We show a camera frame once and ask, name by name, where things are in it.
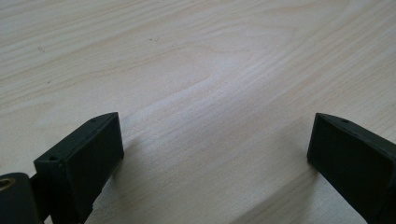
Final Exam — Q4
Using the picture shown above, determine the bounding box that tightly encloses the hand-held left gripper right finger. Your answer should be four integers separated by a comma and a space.
306, 112, 396, 224

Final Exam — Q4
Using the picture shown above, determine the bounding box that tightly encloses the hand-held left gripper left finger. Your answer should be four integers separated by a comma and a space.
33, 111, 125, 224

